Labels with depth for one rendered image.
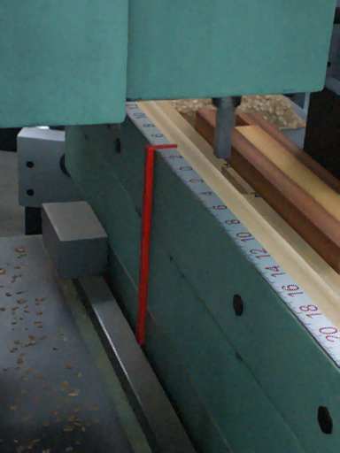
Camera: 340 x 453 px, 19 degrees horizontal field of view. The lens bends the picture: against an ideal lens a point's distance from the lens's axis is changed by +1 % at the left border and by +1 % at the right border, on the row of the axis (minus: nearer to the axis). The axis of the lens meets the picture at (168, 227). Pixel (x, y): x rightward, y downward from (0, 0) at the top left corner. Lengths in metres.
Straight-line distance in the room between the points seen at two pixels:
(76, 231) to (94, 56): 0.26
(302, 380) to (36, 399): 0.25
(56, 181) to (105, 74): 0.67
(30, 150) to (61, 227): 0.43
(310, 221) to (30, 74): 0.17
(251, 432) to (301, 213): 0.13
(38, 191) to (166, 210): 0.60
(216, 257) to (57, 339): 0.22
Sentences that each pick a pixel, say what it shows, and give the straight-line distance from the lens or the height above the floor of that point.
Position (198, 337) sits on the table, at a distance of 0.60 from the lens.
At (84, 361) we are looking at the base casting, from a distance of 0.71.
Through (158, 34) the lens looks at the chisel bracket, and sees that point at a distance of 0.59.
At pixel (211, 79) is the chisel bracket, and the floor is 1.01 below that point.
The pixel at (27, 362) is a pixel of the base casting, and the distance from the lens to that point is 0.71.
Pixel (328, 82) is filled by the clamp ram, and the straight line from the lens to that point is 0.68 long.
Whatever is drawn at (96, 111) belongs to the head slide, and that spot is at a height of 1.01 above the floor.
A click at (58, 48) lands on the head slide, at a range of 0.54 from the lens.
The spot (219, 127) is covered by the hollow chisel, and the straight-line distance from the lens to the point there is 0.65.
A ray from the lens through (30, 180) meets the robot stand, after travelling 1.22.
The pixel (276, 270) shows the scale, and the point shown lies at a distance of 0.51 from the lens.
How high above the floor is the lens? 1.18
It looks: 25 degrees down
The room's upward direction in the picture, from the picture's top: 3 degrees clockwise
